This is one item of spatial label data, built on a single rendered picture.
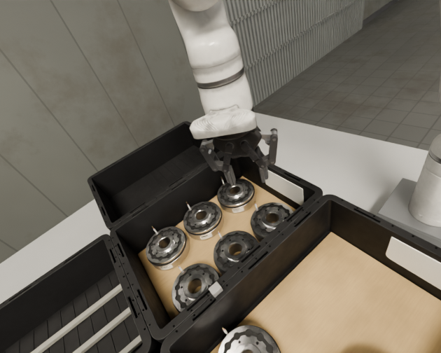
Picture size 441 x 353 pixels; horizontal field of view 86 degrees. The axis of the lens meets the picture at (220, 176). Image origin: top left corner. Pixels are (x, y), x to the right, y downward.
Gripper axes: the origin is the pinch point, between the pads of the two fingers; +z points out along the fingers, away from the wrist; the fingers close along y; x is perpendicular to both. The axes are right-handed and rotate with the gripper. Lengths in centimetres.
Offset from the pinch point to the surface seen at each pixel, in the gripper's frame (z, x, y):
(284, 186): 11.0, -7.0, -6.5
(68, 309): 17, 20, 44
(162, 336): 7.2, 25.9, 13.0
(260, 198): 17.2, -9.5, 0.2
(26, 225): 70, -49, 185
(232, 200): 14.1, -6.8, 7.0
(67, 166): 47, -86, 155
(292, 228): 7.2, 7.6, -7.3
